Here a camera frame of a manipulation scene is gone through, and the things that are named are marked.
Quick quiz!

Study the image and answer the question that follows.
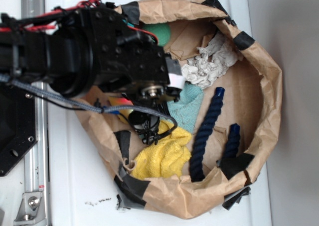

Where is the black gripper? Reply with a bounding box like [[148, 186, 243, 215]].
[[87, 7, 185, 106]]

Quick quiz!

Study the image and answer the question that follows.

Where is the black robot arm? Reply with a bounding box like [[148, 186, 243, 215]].
[[0, 6, 185, 105]]

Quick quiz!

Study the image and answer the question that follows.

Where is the yellow sponge wedge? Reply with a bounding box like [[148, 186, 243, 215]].
[[108, 96, 133, 124]]

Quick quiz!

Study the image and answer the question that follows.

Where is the crumpled white paper towel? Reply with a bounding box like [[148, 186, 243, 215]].
[[181, 32, 243, 90]]

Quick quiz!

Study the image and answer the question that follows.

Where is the light blue terry cloth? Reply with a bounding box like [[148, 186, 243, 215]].
[[167, 82, 204, 133]]

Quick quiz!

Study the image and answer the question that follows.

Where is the green foam ball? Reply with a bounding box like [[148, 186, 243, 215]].
[[143, 23, 171, 47]]

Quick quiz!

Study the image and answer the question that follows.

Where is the yellow terry cloth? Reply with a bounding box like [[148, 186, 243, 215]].
[[131, 127, 192, 180]]

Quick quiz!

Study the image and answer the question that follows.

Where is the brown paper bag bin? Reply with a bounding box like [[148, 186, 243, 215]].
[[77, 0, 282, 219]]

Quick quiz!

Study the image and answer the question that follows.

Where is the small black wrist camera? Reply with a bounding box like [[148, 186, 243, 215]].
[[128, 111, 160, 145]]

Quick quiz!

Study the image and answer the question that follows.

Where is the short dark blue rope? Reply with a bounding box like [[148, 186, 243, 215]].
[[223, 123, 241, 159]]

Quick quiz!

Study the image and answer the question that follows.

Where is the long dark blue rope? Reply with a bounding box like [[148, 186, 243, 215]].
[[189, 87, 225, 183]]

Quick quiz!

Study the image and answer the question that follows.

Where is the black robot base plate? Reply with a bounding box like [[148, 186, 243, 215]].
[[0, 85, 37, 177]]

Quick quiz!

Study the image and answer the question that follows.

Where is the aluminium extrusion rail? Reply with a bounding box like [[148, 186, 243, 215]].
[[21, 0, 52, 226]]

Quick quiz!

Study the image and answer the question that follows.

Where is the grey braided cable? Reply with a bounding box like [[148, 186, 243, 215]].
[[0, 73, 178, 139]]

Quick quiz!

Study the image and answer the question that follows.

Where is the metal corner bracket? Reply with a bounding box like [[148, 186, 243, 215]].
[[13, 191, 45, 226]]

